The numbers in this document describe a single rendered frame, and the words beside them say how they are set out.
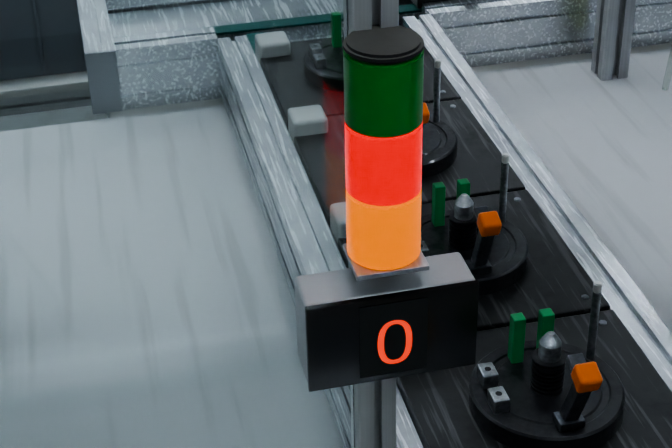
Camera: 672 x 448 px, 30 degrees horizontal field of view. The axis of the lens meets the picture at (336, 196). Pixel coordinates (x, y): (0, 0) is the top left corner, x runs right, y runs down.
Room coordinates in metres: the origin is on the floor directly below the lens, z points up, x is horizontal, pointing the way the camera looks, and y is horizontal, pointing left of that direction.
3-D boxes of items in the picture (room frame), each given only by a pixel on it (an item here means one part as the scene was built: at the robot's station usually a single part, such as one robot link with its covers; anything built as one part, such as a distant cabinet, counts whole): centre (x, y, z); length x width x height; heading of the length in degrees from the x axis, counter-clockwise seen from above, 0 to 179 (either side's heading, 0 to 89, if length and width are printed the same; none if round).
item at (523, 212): (1.12, -0.13, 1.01); 0.24 x 0.24 x 0.13; 12
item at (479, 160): (1.36, -0.08, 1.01); 0.24 x 0.24 x 0.13; 12
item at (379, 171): (0.71, -0.03, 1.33); 0.05 x 0.05 x 0.05
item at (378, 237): (0.71, -0.03, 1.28); 0.05 x 0.05 x 0.05
